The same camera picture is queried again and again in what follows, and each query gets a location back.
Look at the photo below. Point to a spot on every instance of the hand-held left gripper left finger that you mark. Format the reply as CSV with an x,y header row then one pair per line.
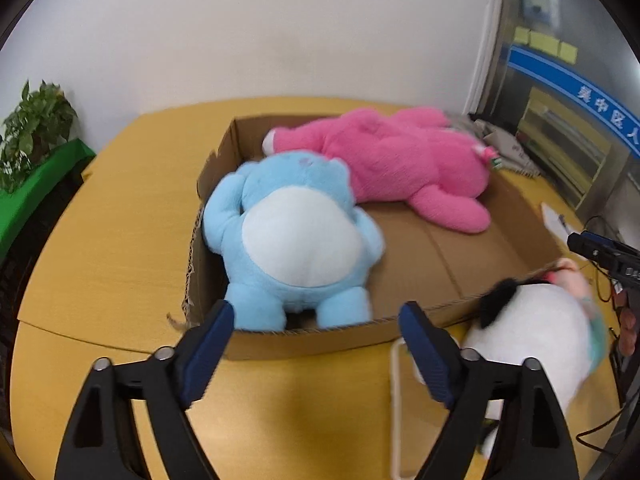
x,y
202,365

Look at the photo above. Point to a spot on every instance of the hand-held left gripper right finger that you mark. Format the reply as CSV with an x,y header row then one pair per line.
x,y
430,365

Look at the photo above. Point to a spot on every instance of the brown cardboard box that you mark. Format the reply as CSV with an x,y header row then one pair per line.
x,y
450,260

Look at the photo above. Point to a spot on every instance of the white plush toy black ears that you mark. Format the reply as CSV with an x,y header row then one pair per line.
x,y
540,335

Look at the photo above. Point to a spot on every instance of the light blue plush toy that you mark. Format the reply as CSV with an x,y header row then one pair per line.
x,y
300,240

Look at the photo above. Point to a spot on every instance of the pink plush toy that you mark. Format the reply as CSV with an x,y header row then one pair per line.
x,y
400,165

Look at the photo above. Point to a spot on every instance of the white paper sheet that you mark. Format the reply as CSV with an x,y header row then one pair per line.
x,y
554,217

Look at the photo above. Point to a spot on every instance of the red round object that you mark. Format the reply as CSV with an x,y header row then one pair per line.
x,y
627,330

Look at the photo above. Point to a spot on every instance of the black electronic device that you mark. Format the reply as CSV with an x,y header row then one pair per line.
x,y
607,255

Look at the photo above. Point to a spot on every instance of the grey cloth item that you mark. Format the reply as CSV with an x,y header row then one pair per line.
x,y
505,147

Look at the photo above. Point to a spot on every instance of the green planter box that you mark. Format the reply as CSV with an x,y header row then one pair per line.
x,y
45,180

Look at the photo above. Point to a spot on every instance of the green potted plant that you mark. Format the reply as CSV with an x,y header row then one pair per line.
x,y
35,120

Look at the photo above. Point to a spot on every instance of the blue banner sign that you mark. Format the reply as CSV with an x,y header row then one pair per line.
x,y
550,72

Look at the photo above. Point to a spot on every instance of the yellow sticky note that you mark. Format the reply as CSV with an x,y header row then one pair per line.
x,y
545,42
522,36
568,52

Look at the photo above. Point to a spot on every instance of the grey window frame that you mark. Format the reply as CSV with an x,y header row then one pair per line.
x,y
485,60

